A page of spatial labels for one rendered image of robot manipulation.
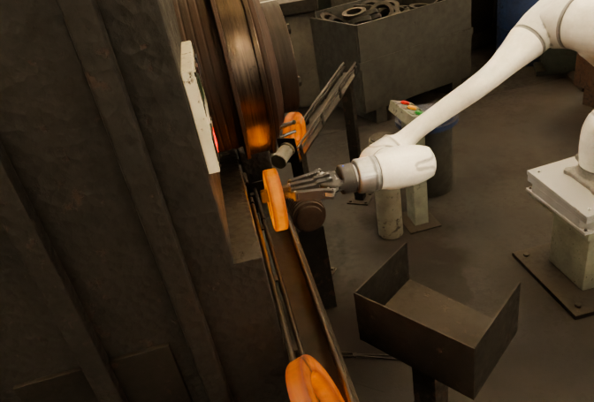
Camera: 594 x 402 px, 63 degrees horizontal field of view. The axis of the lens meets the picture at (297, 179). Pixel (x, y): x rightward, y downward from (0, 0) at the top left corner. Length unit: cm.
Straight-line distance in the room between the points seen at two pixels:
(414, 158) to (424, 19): 256
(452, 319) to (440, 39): 291
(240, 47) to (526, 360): 140
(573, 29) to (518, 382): 110
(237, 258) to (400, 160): 49
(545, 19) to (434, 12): 241
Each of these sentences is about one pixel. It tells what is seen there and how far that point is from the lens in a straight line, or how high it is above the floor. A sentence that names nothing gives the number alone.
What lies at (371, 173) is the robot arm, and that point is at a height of 85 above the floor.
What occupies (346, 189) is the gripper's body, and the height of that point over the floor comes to 82.
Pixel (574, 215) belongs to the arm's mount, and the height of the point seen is 39.
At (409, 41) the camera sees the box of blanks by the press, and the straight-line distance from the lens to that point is 366.
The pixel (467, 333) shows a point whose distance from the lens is 114.
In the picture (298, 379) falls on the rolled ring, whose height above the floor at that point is 79.
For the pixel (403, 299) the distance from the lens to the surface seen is 119.
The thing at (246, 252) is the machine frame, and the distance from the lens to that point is 95.
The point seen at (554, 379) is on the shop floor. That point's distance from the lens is 187.
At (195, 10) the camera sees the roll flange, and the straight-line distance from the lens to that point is 113.
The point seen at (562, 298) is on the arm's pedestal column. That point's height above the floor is 2.
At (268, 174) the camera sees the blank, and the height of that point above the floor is 90.
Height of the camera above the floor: 142
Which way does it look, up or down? 28 degrees down
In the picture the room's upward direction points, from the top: 11 degrees counter-clockwise
